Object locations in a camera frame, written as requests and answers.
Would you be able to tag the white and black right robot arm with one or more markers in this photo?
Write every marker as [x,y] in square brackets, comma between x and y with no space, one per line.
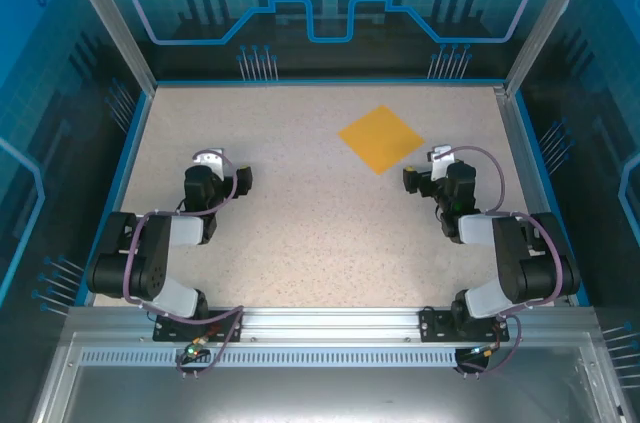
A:
[520,263]

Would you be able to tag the yellow square paper sheet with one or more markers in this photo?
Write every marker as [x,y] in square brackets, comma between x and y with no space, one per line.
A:
[380,138]

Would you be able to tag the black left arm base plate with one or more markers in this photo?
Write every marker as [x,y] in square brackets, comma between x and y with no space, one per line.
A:
[167,330]

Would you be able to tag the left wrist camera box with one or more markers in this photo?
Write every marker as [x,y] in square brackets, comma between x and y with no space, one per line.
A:
[210,163]

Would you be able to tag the blue table edge strip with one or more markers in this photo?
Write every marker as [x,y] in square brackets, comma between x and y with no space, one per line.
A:
[538,163]
[126,168]

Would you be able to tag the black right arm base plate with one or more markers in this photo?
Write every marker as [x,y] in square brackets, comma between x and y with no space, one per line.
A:
[435,325]

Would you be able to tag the grey metal tray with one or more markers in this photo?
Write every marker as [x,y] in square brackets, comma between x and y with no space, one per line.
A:
[320,393]

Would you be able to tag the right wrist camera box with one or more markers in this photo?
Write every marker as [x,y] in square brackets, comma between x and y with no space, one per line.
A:
[439,170]

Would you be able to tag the aluminium table side rail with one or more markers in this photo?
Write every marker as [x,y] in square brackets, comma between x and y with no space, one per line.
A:
[521,158]

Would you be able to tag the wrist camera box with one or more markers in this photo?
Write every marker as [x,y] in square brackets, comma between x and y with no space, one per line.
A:
[210,163]
[439,170]

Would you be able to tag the aluminium frame post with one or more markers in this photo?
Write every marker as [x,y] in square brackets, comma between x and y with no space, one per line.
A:
[547,18]
[110,18]

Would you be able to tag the aluminium mounting rail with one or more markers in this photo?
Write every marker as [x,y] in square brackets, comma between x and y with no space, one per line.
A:
[330,323]

